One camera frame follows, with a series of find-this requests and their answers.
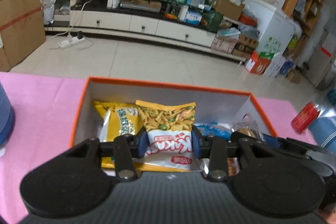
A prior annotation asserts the gold clear cake packet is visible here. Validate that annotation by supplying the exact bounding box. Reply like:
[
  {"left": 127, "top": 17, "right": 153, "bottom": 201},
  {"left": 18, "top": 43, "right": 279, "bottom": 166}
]
[{"left": 231, "top": 119, "right": 264, "bottom": 141}]

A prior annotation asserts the yellow egg cake packet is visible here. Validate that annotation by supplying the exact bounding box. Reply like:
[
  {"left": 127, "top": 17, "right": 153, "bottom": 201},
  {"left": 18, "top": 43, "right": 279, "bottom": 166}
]
[{"left": 93, "top": 100, "right": 140, "bottom": 169}]

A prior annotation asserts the yellow kaka fries packet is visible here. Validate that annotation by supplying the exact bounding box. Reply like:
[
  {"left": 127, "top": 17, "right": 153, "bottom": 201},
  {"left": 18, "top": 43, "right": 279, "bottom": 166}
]
[{"left": 135, "top": 100, "right": 199, "bottom": 172}]

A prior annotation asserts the blue cookie packet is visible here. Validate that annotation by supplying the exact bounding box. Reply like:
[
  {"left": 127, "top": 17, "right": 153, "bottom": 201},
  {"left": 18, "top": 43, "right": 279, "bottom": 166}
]
[{"left": 195, "top": 123, "right": 232, "bottom": 140}]

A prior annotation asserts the red soda can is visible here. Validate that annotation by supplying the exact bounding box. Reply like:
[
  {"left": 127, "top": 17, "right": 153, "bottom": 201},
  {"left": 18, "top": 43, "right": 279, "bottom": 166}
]
[{"left": 291, "top": 102, "right": 321, "bottom": 134}]

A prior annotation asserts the orange cardboard box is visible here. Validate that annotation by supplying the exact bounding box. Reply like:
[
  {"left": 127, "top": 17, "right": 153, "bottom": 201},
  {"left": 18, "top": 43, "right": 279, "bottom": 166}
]
[{"left": 68, "top": 76, "right": 279, "bottom": 177}]

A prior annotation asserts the pink flowered tablecloth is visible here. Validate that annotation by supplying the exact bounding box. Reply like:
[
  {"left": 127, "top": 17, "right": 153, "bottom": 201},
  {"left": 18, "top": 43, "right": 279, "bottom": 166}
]
[{"left": 1, "top": 72, "right": 315, "bottom": 223}]

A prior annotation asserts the blue thermos jug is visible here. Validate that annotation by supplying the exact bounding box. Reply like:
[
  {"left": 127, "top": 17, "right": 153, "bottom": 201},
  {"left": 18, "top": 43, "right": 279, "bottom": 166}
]
[{"left": 0, "top": 84, "right": 15, "bottom": 148}]

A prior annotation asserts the white chest freezer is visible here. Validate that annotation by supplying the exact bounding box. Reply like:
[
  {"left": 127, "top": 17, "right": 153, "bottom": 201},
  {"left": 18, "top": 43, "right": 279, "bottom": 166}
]
[{"left": 249, "top": 0, "right": 295, "bottom": 54}]

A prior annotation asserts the white power strip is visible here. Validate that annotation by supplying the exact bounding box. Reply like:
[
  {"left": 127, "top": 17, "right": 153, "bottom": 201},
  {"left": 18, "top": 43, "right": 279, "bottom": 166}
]
[{"left": 58, "top": 37, "right": 85, "bottom": 50}]

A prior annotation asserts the white tv cabinet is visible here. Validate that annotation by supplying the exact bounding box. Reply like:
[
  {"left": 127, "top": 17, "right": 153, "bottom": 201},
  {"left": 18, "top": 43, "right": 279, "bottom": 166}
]
[{"left": 45, "top": 0, "right": 247, "bottom": 62}]

